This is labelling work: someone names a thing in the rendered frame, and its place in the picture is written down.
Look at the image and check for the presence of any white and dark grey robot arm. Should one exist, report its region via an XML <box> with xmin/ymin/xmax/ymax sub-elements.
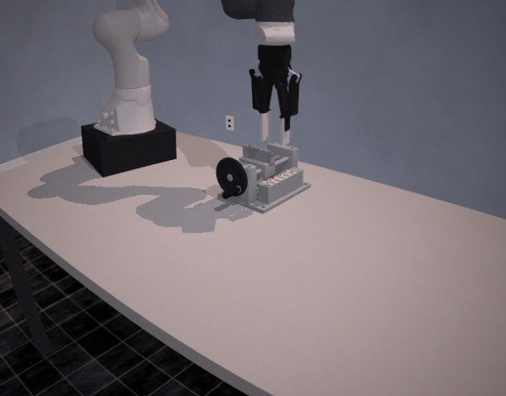
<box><xmin>92</xmin><ymin>0</ymin><xmax>295</xmax><ymax>136</ymax></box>

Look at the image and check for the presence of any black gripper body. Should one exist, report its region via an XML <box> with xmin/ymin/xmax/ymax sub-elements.
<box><xmin>258</xmin><ymin>45</ymin><xmax>291</xmax><ymax>84</ymax></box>

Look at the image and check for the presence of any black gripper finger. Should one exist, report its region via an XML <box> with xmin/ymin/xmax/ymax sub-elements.
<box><xmin>272</xmin><ymin>69</ymin><xmax>302</xmax><ymax>146</ymax></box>
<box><xmin>249</xmin><ymin>68</ymin><xmax>274</xmax><ymax>141</ymax></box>

